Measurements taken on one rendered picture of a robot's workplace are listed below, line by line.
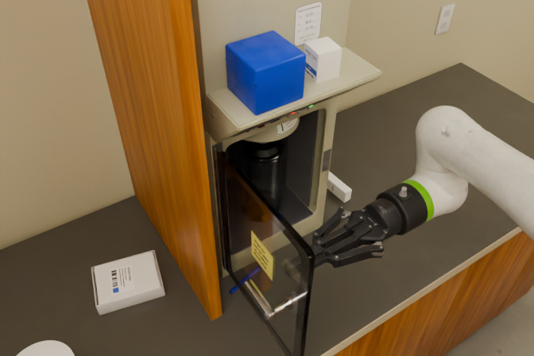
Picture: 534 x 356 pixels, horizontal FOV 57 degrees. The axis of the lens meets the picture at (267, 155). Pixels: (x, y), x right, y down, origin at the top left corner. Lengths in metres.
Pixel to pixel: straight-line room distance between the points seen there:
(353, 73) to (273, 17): 0.19
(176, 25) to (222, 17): 0.16
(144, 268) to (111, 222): 0.23
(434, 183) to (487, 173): 0.17
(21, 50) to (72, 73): 0.13
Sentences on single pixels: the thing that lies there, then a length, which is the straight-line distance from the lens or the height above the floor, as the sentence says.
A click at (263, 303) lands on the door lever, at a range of 0.94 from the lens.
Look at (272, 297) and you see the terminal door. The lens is 1.02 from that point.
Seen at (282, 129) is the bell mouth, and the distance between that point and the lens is 1.08.
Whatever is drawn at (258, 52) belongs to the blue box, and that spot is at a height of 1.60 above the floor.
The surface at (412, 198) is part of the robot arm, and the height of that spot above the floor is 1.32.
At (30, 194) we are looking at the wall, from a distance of 1.46.
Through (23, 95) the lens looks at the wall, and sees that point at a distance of 1.28.
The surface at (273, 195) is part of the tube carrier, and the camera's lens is 1.25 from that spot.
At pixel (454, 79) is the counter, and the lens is 2.11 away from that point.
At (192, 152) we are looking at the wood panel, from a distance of 0.83.
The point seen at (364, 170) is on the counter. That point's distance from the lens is 1.59.
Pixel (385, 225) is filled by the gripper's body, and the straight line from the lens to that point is 0.96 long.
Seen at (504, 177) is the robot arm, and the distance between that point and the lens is 0.85.
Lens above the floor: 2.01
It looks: 42 degrees down
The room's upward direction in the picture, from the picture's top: 1 degrees clockwise
